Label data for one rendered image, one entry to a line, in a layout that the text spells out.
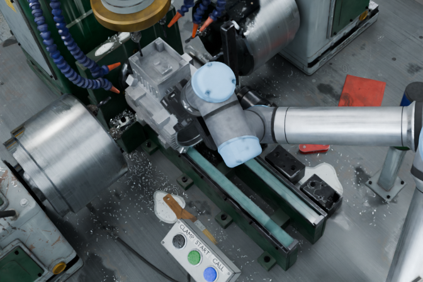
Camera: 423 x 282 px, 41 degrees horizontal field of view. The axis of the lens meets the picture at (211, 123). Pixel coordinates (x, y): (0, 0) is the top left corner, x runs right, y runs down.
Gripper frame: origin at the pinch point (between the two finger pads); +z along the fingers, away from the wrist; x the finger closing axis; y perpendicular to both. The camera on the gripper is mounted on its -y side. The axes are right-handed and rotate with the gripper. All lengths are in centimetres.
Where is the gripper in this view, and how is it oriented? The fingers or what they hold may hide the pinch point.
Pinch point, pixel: (183, 124)
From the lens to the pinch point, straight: 134.2
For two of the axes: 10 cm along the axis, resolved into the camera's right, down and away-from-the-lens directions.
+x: -7.4, 6.0, -3.2
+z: -2.6, 1.9, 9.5
